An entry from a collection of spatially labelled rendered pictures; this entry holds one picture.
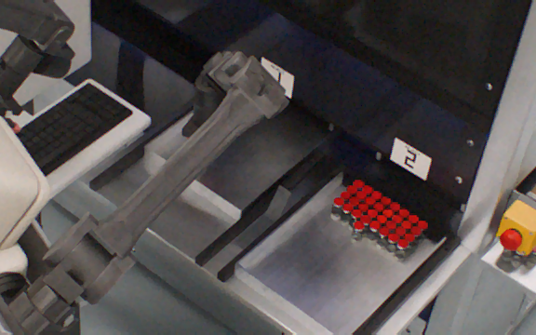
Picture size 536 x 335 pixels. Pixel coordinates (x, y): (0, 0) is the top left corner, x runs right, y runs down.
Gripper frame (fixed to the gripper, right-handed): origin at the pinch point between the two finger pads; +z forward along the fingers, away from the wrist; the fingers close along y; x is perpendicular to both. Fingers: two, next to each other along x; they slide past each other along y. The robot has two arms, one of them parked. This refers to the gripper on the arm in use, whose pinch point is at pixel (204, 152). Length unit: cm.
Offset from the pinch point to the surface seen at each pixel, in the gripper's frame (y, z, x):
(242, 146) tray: 9.2, 4.3, -4.6
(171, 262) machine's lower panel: 24, 74, 17
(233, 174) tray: 0.8, 4.2, -6.4
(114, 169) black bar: -11.5, 2.4, 14.5
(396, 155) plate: 10.5, -8.6, -37.0
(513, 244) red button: 0, -8, -64
